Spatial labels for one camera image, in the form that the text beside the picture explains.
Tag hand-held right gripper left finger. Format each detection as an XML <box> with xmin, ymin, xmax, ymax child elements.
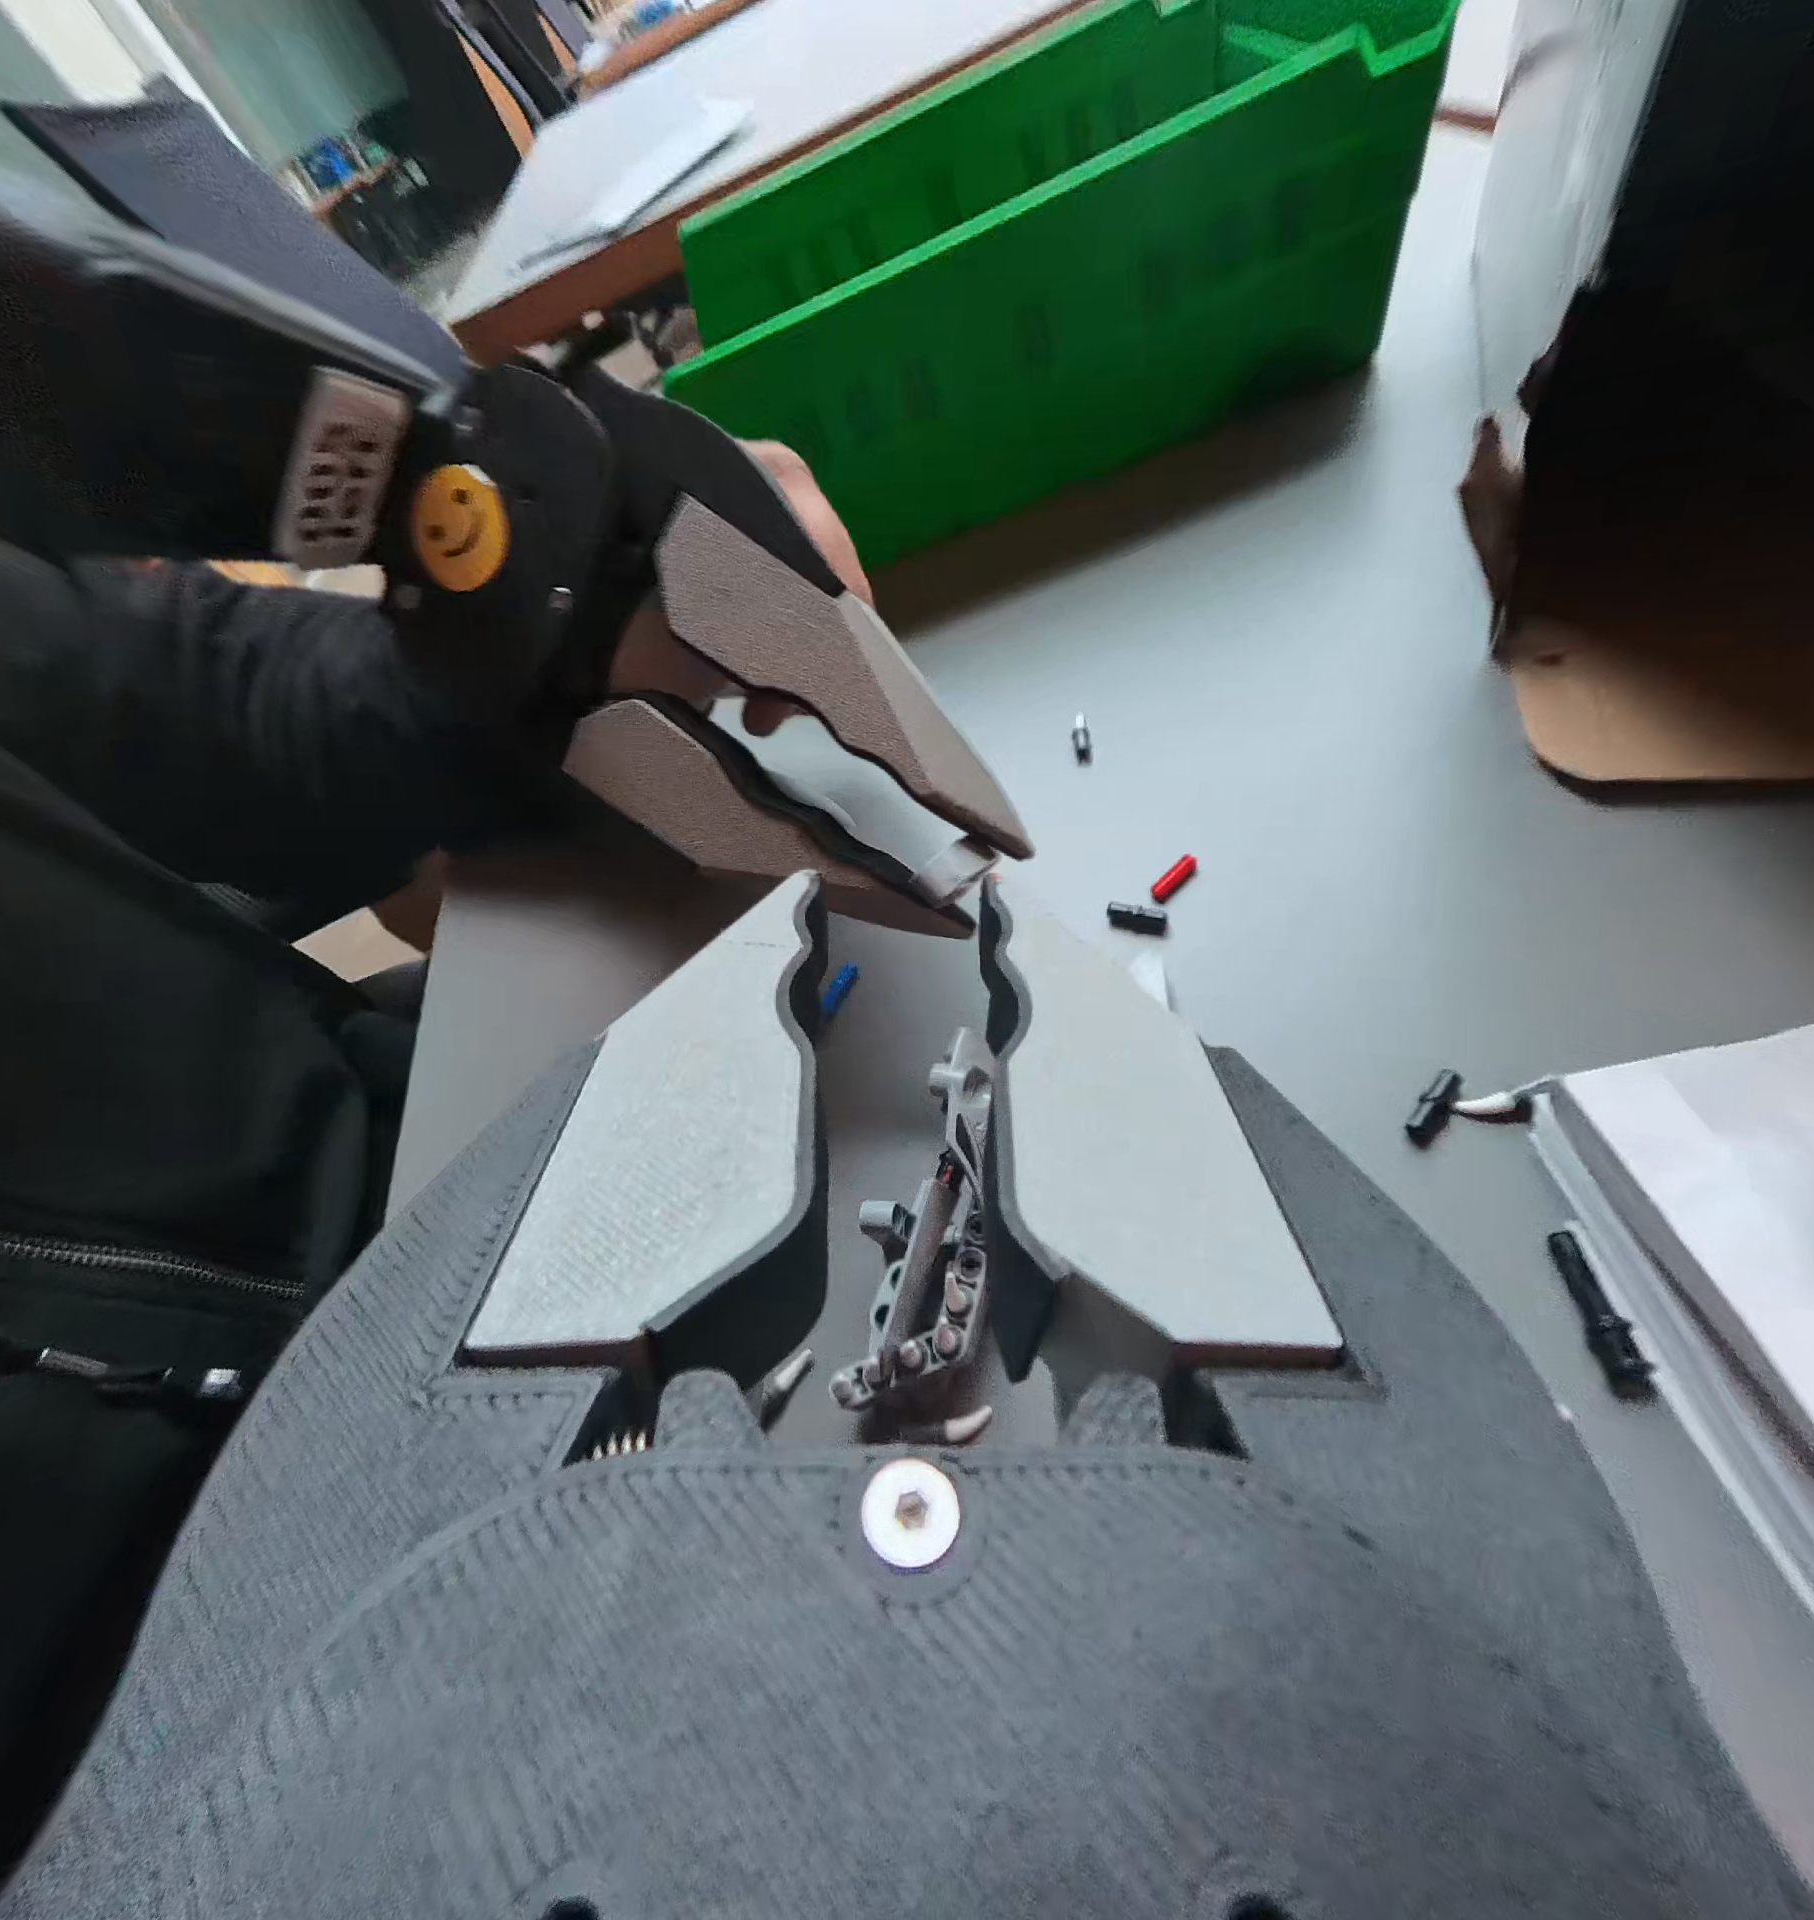
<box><xmin>458</xmin><ymin>867</ymin><xmax>837</xmax><ymax>1375</ymax></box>

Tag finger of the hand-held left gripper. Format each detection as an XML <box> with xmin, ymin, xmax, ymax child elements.
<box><xmin>649</xmin><ymin>491</ymin><xmax>1038</xmax><ymax>867</ymax></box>
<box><xmin>562</xmin><ymin>694</ymin><xmax>984</xmax><ymax>943</ymax></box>

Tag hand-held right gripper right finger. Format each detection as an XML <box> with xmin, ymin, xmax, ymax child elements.
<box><xmin>972</xmin><ymin>874</ymin><xmax>1350</xmax><ymax>1385</ymax></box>

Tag light grey lego panel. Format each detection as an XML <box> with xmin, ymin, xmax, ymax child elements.
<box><xmin>755</xmin><ymin>732</ymin><xmax>1000</xmax><ymax>913</ymax></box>

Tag grey lego claw assembly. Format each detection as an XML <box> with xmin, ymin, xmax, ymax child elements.
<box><xmin>755</xmin><ymin>1024</ymin><xmax>1000</xmax><ymax>1452</ymax></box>

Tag person's left forearm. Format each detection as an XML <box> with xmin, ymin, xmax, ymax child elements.
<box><xmin>0</xmin><ymin>517</ymin><xmax>630</xmax><ymax>938</ymax></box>

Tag long black lego pin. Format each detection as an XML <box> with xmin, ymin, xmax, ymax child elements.
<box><xmin>1545</xmin><ymin>1227</ymin><xmax>1662</xmax><ymax>1400</ymax></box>

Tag printed cardboard lego box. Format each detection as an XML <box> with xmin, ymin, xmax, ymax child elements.
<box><xmin>1456</xmin><ymin>0</ymin><xmax>1814</xmax><ymax>792</ymax></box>

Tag person's left hand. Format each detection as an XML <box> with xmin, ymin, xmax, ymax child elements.
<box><xmin>606</xmin><ymin>435</ymin><xmax>880</xmax><ymax>741</ymax></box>

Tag paper sheets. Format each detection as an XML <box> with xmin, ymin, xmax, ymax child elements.
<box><xmin>514</xmin><ymin>94</ymin><xmax>763</xmax><ymax>277</ymax></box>

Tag grey background table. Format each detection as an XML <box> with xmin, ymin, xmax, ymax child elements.
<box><xmin>439</xmin><ymin>0</ymin><xmax>1104</xmax><ymax>367</ymax></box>

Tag green plastic bin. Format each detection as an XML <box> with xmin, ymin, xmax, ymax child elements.
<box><xmin>660</xmin><ymin>0</ymin><xmax>1467</xmax><ymax>574</ymax></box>

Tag white instruction booklet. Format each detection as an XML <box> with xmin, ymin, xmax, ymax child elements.
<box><xmin>1526</xmin><ymin>1009</ymin><xmax>1814</xmax><ymax>1688</ymax></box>

